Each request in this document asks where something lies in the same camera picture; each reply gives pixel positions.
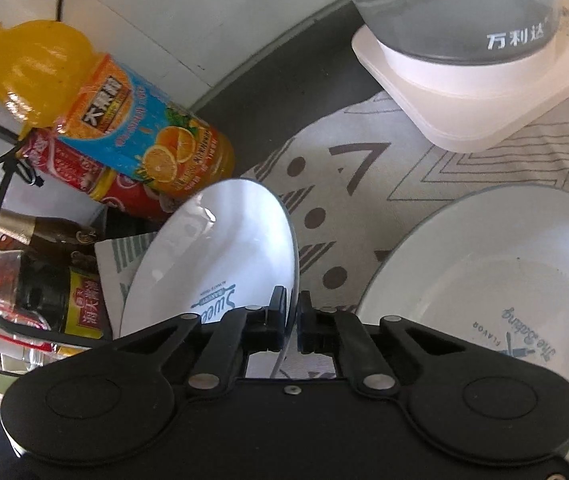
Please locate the cream kettle base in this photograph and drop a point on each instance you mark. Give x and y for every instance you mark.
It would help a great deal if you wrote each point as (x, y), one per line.
(468, 109)

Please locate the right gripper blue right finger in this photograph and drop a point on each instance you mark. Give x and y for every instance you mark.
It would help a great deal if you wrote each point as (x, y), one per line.
(349, 344)

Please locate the glass electric kettle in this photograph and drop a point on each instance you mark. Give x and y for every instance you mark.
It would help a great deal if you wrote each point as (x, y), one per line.
(462, 32)

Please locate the white plate Bakery print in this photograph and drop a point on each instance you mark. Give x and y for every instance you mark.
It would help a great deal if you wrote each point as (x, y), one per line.
(491, 268)

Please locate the soy sauce bottle yellow label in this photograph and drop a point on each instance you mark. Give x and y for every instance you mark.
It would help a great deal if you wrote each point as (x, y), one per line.
(49, 275)

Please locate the patterned fringed table cloth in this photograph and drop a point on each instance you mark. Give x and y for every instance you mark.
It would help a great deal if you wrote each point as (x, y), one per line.
(356, 183)

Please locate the orange juice bottle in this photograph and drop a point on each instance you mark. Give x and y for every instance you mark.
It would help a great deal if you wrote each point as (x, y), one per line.
(51, 77)

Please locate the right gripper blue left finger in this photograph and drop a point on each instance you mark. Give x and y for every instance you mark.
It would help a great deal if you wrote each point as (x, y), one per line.
(231, 342)

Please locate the red snack can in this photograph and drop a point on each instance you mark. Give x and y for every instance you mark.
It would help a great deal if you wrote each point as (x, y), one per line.
(102, 184)

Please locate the white plate Sweet print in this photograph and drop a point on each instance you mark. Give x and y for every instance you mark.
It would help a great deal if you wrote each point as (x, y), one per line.
(226, 248)

